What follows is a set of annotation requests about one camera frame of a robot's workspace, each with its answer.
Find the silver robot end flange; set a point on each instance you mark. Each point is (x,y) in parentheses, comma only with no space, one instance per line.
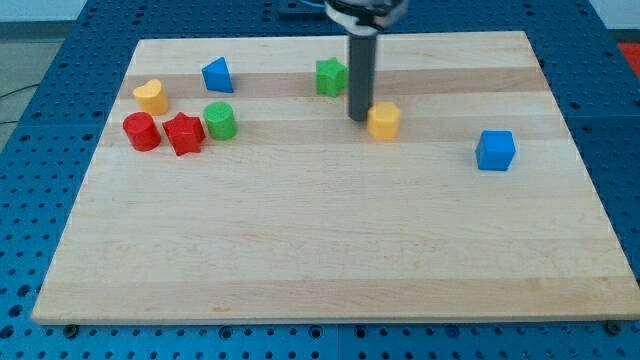
(366,17)

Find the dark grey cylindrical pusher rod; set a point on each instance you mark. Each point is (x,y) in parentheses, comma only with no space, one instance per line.
(361,59)

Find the green star block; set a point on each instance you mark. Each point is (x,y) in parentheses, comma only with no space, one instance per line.
(331,77)

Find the yellow hexagon block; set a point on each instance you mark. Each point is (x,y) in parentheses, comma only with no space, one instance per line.
(383,120)

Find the red star block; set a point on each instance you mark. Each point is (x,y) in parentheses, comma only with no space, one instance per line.
(185,133)

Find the blue triangle block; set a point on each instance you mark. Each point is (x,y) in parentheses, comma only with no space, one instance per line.
(217,77)

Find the green cylinder block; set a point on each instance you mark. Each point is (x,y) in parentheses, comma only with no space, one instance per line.
(220,120)

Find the blue cube block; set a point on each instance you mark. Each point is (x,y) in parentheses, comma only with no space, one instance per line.
(495,150)

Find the wooden board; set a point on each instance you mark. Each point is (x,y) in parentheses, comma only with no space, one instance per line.
(302,217)

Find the yellow heart block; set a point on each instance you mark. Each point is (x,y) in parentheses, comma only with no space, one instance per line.
(152,97)

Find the red cylinder block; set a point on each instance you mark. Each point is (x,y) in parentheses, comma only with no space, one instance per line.
(141,131)

